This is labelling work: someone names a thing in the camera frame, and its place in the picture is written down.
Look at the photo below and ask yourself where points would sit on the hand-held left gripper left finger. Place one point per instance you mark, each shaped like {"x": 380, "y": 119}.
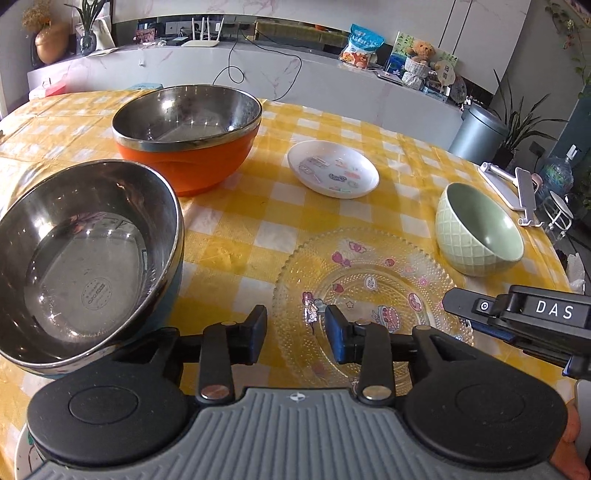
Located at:
{"x": 258, "y": 334}

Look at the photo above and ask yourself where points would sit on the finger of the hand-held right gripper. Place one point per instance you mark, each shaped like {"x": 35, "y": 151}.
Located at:
{"x": 468, "y": 307}
{"x": 494, "y": 333}

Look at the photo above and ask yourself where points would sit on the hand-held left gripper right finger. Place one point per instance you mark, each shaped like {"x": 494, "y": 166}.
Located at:
{"x": 333, "y": 337}

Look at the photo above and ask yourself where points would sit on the green ceramic bowl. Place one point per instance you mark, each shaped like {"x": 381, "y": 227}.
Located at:
{"x": 480, "y": 230}

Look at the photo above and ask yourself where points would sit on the clear glass cartoon plate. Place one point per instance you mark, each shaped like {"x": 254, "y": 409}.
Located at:
{"x": 369, "y": 263}

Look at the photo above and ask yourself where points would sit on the small white printed plate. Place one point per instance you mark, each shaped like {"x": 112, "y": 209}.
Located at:
{"x": 332, "y": 168}

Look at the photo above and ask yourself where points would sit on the orange steel bowl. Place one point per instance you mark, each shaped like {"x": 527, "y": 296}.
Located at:
{"x": 184, "y": 166}

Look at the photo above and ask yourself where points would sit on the blue steel bowl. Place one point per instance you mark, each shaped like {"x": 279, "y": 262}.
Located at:
{"x": 83, "y": 258}

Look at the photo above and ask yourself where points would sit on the person's right hand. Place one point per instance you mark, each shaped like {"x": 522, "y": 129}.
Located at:
{"x": 570, "y": 443}

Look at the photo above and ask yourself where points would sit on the white plastic bag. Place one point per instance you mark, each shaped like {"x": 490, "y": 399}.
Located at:
{"x": 575, "y": 272}

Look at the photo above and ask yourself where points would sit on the white round wheeled stool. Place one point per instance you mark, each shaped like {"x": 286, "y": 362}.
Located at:
{"x": 559, "y": 203}

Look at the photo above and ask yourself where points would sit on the yellow checkered tablecloth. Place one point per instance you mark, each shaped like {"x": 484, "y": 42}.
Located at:
{"x": 258, "y": 217}

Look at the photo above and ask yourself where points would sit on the white tablet stand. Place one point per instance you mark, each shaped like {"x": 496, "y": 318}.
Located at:
{"x": 526, "y": 189}

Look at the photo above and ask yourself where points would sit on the large water bottle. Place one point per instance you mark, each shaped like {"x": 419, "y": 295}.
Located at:
{"x": 556, "y": 177}

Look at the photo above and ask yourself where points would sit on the potted green plant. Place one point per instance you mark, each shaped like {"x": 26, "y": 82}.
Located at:
{"x": 504, "y": 157}

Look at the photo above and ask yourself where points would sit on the grey round trash can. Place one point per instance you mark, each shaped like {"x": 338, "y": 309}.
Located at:
{"x": 475, "y": 134}

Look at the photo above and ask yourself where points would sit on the brown teddy bear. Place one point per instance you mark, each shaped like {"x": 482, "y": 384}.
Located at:
{"x": 421, "y": 50}

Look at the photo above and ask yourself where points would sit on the hanging vine plant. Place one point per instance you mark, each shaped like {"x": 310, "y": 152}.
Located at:
{"x": 577, "y": 46}

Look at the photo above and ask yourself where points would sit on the blue snack bag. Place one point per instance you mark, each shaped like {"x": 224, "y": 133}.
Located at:
{"x": 362, "y": 46}

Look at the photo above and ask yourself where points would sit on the white router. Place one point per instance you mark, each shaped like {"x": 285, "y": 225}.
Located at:
{"x": 201, "y": 43}

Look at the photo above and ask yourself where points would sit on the red box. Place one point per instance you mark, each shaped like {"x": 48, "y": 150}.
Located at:
{"x": 51, "y": 87}

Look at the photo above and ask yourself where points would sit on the glass vase with plant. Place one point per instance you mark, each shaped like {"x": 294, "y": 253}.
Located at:
{"x": 87, "y": 44}

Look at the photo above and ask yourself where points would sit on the gold vase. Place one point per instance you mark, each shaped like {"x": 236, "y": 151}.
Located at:
{"x": 51, "y": 46}

